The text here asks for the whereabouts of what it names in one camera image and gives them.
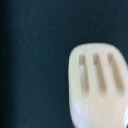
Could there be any black table mat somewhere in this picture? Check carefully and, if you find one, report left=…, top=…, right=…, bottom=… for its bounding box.
left=0, top=0, right=128, bottom=128

